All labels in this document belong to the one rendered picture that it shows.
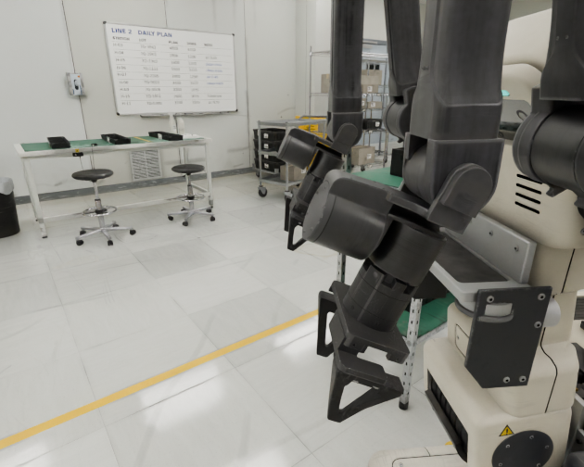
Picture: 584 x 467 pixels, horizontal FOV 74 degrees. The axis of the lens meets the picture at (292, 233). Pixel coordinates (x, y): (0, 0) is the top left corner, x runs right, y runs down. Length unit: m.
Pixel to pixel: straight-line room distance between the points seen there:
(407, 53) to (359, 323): 0.54
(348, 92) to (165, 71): 5.28
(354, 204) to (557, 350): 0.50
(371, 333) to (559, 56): 0.29
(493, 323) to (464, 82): 0.35
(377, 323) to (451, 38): 0.25
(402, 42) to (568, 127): 0.43
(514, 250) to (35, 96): 5.42
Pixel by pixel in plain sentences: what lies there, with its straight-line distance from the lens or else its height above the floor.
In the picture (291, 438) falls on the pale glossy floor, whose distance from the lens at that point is 1.72.
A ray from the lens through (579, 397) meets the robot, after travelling 0.88.
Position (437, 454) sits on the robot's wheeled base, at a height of 0.28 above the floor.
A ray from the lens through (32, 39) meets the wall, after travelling 5.67.
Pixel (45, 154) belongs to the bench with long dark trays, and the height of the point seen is 0.77.
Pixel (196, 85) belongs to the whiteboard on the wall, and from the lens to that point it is 6.11.
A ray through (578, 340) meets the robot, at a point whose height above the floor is 0.81.
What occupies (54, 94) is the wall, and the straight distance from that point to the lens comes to 5.66.
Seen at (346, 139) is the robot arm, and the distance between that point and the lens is 0.74.
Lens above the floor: 1.28
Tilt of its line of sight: 20 degrees down
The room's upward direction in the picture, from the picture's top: straight up
